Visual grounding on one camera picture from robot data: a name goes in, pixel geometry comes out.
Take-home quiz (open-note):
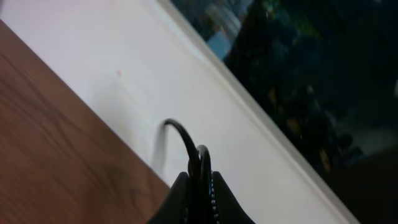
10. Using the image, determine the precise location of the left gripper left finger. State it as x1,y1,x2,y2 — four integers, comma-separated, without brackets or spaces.
147,172,189,224

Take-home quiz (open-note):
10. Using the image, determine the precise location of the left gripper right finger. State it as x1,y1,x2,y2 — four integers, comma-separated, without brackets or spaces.
212,171,254,224

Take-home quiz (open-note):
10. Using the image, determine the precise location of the black usb cable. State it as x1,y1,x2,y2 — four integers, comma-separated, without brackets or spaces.
152,118,214,224

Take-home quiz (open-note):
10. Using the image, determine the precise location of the dark framed window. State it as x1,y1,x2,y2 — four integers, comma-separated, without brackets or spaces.
161,0,397,223

